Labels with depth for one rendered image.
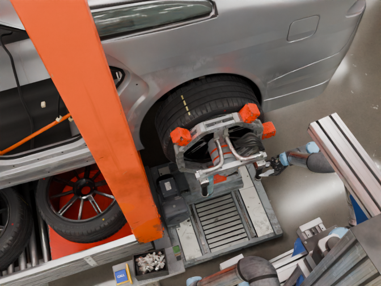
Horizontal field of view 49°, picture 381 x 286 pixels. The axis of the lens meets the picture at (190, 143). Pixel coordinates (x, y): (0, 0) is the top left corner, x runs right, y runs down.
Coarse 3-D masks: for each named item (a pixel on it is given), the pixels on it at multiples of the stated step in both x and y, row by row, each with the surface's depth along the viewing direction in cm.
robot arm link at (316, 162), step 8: (288, 152) 236; (296, 152) 227; (320, 152) 200; (280, 160) 240; (288, 160) 233; (296, 160) 221; (304, 160) 211; (312, 160) 201; (320, 160) 198; (312, 168) 202; (320, 168) 198; (328, 168) 196
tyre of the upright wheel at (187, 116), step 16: (208, 80) 240; (224, 80) 242; (240, 80) 249; (176, 96) 241; (192, 96) 236; (208, 96) 235; (224, 96) 234; (240, 96) 239; (160, 112) 249; (176, 112) 239; (192, 112) 232; (208, 112) 231; (224, 112) 236; (160, 128) 250; (208, 160) 280
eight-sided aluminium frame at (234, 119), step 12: (216, 120) 233; (228, 120) 236; (240, 120) 233; (192, 132) 235; (204, 132) 230; (252, 132) 260; (192, 144) 238; (180, 156) 245; (180, 168) 258; (192, 168) 265; (204, 168) 274
